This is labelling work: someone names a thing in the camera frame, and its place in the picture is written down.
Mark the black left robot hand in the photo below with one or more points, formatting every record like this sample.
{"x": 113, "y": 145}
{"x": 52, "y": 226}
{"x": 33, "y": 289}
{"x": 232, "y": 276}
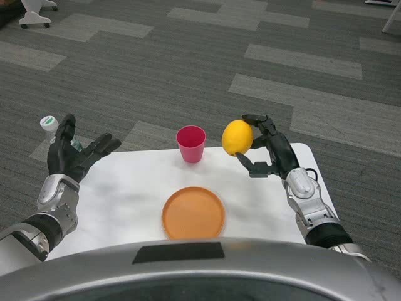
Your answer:
{"x": 62, "y": 156}

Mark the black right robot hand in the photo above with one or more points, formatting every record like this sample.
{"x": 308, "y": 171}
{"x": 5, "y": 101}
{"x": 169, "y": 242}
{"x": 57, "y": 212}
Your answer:
{"x": 282, "y": 153}

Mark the yellow lemon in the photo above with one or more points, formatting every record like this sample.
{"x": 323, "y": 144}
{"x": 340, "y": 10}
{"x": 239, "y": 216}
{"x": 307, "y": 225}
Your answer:
{"x": 237, "y": 138}

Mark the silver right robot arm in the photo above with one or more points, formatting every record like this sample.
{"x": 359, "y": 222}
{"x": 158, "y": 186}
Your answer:
{"x": 310, "y": 203}

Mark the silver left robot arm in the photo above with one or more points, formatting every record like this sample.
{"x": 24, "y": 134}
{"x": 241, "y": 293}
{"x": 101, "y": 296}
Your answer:
{"x": 53, "y": 200}

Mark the clear bottle with green-white cap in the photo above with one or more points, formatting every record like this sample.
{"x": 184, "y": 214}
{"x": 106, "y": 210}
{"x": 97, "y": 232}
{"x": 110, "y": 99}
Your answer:
{"x": 48, "y": 122}

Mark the pink plastic cup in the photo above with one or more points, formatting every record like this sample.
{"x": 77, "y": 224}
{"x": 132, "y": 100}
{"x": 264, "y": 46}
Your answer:
{"x": 191, "y": 150}

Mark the orange round plate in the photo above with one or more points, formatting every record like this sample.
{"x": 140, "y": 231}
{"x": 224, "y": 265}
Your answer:
{"x": 193, "y": 213}

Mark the black floor object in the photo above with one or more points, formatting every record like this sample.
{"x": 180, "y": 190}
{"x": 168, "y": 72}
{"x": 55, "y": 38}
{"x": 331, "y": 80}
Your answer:
{"x": 4, "y": 22}

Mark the silver robot chest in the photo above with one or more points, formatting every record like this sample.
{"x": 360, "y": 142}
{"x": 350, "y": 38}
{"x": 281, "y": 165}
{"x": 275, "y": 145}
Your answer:
{"x": 200, "y": 276}

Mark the white table leg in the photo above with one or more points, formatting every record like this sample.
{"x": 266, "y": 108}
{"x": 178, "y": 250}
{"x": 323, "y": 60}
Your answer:
{"x": 391, "y": 20}

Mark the white furniture foot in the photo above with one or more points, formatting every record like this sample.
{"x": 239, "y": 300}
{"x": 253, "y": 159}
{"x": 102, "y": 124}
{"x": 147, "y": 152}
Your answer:
{"x": 380, "y": 2}

